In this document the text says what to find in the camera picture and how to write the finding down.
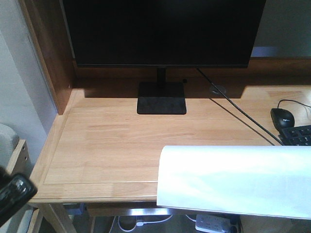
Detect white paper sheets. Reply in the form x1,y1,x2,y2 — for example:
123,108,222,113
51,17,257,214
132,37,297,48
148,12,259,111
156,146,311,219

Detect black orange stapler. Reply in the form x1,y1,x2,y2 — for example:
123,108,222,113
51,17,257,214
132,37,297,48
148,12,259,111
0,167,37,226

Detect black monitor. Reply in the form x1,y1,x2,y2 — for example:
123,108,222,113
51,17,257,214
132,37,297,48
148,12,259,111
63,0,265,115

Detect white power strip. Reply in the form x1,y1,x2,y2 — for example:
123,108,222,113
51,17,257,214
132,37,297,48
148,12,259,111
195,215,238,233

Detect black computer mouse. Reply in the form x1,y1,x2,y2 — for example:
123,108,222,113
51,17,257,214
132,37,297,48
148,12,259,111
270,108,295,131

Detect black keyboard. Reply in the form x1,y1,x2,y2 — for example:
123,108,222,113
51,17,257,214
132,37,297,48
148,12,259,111
279,125,311,146

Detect wooden chair grey cushion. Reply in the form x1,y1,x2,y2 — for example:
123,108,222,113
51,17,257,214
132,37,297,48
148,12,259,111
0,124,33,233

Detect black monitor cable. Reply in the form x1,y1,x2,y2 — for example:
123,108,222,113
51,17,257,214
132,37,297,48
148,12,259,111
196,67,285,146

